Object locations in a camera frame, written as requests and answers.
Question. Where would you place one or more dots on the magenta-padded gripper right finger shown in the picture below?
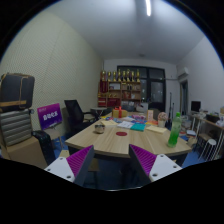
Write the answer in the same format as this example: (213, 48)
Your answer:
(163, 165)

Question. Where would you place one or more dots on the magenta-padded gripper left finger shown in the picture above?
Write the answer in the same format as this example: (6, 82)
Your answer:
(58, 166)

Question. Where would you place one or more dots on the green drink bottle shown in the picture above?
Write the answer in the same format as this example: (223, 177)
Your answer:
(174, 133)

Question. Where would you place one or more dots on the black hard suitcase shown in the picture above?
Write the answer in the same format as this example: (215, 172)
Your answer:
(45, 145)

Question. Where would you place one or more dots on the brown cardboard box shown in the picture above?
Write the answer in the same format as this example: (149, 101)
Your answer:
(25, 153)

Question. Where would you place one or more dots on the pale yellow book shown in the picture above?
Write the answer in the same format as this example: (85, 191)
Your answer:
(156, 129)
(108, 122)

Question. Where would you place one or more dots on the teal book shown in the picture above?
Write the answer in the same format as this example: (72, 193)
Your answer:
(138, 127)

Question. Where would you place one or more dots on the pink flowers in white pot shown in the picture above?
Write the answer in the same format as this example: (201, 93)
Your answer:
(162, 117)

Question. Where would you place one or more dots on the white round stool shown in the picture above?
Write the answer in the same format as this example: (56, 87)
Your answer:
(210, 143)

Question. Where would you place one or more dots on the purple sign board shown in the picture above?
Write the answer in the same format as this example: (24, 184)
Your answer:
(49, 115)

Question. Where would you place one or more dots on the orange upright carton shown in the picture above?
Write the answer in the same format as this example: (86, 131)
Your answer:
(150, 115)

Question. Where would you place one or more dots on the flat round red coaster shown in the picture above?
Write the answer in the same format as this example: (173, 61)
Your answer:
(121, 133)

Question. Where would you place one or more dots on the pink flat box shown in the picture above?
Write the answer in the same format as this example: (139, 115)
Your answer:
(139, 117)

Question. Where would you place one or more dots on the small metal cup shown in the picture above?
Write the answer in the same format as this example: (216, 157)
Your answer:
(99, 129)

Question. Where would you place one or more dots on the white printed book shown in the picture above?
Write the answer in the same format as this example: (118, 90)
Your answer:
(125, 124)

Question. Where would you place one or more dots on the black office chair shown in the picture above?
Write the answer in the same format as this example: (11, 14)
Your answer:
(73, 111)

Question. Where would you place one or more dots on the silver ribbed suitcase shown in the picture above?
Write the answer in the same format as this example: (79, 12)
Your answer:
(15, 128)

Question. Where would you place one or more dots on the wooden side desk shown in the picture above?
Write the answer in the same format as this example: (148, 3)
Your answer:
(208, 122)

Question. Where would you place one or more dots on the black computer monitor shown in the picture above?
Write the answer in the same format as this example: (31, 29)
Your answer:
(195, 106)

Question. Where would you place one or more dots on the yellow gift box red ribbon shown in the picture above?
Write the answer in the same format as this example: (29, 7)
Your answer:
(119, 113)

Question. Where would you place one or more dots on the small round white table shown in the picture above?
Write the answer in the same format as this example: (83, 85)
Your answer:
(98, 109)

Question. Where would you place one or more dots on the wooden shelf unit with trophies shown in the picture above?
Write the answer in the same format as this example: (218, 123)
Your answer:
(120, 93)

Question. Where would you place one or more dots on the ceiling tube light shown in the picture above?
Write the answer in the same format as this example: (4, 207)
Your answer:
(148, 7)

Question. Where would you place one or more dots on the white wall air conditioner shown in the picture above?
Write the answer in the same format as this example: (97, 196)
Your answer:
(183, 72)

